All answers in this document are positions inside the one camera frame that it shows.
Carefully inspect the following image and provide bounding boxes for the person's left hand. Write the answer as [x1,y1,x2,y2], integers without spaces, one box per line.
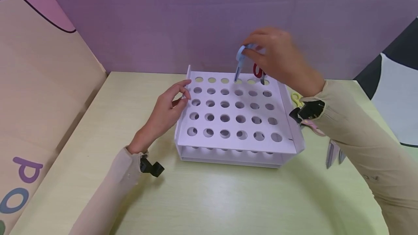
[127,79,192,153]

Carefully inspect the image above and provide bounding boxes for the person's right hand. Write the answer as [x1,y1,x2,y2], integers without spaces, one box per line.
[243,27,326,98]

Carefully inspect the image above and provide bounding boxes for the blue-handled scissors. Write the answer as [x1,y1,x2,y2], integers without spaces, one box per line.
[234,44,259,83]

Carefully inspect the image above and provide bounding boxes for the person's left forearm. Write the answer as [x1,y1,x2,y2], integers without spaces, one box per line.
[68,146,150,235]

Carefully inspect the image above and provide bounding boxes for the person's right forearm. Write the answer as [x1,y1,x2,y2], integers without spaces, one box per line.
[306,79,418,235]

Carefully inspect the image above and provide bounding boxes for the white rack with round holes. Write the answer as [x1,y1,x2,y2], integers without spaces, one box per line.
[174,65,306,169]

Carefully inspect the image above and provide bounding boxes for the black wrist band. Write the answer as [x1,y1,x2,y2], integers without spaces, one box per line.
[288,99,326,124]
[139,155,165,178]

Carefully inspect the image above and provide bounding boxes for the red-handled scissors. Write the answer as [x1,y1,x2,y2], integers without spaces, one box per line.
[253,63,267,85]

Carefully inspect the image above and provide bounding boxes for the yellow-handled scissors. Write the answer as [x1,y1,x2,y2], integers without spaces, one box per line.
[290,92,306,109]

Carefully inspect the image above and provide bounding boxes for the pink-handled scissors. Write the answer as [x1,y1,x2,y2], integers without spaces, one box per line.
[300,119,347,170]

